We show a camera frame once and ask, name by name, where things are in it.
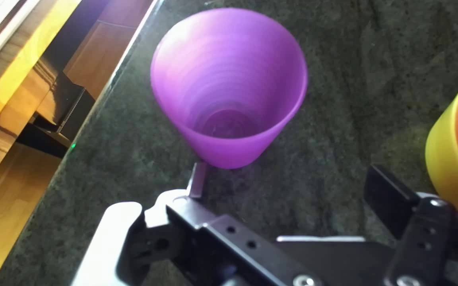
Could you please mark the purple plastic cup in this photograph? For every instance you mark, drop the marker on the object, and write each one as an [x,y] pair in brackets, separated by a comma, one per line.
[230,79]

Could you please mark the wooden kitchen cabinet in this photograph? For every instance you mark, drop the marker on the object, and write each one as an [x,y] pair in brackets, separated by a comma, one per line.
[88,57]

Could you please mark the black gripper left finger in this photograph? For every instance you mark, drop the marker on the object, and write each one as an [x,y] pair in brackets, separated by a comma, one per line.
[230,238]

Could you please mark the yellow plastic bowl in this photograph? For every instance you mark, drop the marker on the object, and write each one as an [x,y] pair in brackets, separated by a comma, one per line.
[446,159]

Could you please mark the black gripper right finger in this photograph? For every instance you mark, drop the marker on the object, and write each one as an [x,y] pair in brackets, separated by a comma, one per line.
[425,238]

